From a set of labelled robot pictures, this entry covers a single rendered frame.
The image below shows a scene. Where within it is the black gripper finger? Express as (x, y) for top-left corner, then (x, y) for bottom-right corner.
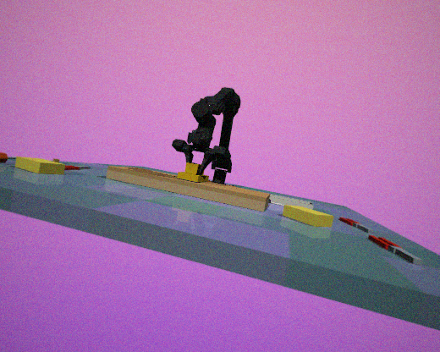
(181, 148), (194, 162)
(199, 152), (216, 174)

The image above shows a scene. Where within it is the tan floor panel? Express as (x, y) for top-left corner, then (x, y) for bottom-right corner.
(107, 166), (270, 212)

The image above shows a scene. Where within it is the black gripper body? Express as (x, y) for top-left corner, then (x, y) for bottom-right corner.
(172, 127), (228, 160)

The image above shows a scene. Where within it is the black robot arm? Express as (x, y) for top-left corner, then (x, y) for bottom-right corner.
(187, 87), (241, 185)

